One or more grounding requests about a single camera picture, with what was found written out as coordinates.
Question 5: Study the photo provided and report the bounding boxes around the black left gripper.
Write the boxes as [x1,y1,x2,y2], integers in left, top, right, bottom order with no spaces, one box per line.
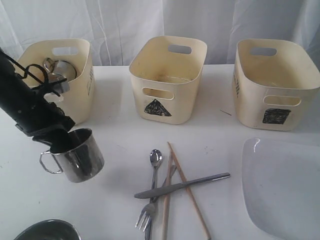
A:
[14,102,95,176]

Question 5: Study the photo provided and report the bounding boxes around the matte steel mug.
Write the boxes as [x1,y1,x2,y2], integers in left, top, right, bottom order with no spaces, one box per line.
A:
[39,128,105,183]

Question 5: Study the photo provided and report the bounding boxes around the shiny steel mug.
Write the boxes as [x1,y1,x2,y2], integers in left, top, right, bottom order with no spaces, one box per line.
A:
[42,57,78,81]

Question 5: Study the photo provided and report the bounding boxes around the stainless steel bowl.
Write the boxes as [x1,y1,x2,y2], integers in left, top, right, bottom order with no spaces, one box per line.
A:
[14,219,82,240]

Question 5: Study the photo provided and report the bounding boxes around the small steel teaspoon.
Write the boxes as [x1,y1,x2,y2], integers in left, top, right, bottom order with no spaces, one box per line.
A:
[145,149,164,240]

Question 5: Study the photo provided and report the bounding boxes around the steel table knife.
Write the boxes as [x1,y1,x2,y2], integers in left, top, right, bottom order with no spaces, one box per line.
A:
[134,172,231,199]

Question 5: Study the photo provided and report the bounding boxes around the wooden chopstick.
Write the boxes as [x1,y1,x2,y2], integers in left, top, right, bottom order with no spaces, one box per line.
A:
[167,142,212,240]
[161,152,173,240]

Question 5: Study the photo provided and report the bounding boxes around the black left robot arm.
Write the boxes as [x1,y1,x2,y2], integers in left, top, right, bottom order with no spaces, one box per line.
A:
[0,52,103,183]

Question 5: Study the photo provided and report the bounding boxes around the cream bin with circle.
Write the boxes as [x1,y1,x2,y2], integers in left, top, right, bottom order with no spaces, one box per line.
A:
[17,38,95,124]

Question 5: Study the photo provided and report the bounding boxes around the white backdrop curtain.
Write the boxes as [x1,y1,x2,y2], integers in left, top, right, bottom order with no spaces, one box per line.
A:
[0,0,320,66]

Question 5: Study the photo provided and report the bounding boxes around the cream bin with triangle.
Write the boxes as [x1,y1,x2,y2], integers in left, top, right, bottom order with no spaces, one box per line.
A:
[129,36,208,125]

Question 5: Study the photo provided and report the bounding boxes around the small steel fork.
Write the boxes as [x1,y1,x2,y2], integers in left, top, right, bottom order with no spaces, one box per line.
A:
[135,164,178,231]

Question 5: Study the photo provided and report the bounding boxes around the cream bin with square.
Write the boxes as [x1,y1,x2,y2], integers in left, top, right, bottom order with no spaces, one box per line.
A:
[232,38,320,131]

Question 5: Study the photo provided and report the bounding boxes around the white square plate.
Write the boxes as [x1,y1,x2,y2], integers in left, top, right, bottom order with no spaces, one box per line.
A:
[241,138,320,240]

